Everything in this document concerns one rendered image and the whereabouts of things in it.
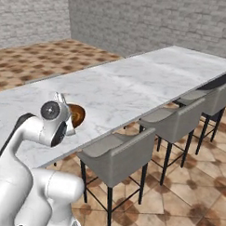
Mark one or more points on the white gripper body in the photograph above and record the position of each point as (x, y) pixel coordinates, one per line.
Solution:
(68, 123)

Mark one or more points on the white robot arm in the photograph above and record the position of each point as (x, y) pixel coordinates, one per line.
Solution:
(12, 181)

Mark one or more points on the brown wooden bowl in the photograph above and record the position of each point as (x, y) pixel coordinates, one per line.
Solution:
(78, 115)

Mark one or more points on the white marble dining counter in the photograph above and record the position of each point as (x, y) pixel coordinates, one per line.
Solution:
(134, 84)

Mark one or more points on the grey bar stool black legs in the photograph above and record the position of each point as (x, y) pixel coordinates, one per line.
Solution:
(176, 122)
(216, 97)
(116, 158)

